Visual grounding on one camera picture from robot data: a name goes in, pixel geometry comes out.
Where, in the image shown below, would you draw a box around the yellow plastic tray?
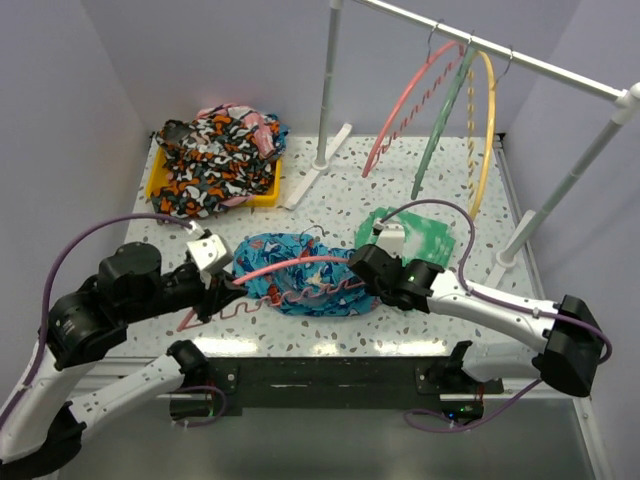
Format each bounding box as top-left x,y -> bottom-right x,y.
145,148 -> 282,208

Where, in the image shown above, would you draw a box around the green tie-dye shorts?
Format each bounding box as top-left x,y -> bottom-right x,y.
354,207 -> 456,268

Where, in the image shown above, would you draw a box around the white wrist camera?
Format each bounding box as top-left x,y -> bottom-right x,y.
187,234 -> 233,275
373,221 -> 406,257

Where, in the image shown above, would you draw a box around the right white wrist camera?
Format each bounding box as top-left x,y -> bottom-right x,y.
373,221 -> 406,257

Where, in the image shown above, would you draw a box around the green plastic hanger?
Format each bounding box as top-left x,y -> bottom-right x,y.
410,44 -> 475,200

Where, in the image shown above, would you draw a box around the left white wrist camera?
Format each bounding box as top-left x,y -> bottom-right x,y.
187,234 -> 233,275

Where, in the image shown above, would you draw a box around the pink plastic hanger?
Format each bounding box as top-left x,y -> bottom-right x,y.
361,19 -> 466,178
176,224 -> 369,334

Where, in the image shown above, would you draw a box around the yellow plastic hanger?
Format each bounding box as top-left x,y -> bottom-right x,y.
464,47 -> 516,220

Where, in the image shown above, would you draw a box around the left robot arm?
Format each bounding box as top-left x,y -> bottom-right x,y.
1,241 -> 247,479

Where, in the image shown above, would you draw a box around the white clothes rack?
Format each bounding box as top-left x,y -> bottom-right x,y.
284,1 -> 639,287

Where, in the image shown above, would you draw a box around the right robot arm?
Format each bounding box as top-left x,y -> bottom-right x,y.
348,244 -> 611,398

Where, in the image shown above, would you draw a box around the black mounting base plate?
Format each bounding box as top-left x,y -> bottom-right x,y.
169,341 -> 504,421

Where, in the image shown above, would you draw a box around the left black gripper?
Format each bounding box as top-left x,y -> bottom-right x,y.
125,265 -> 250,322

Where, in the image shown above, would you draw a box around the camouflage pattern clothes pile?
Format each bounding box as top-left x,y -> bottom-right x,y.
148,103 -> 289,219

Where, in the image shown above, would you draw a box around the blue shark print shorts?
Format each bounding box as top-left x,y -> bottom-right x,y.
230,231 -> 382,318

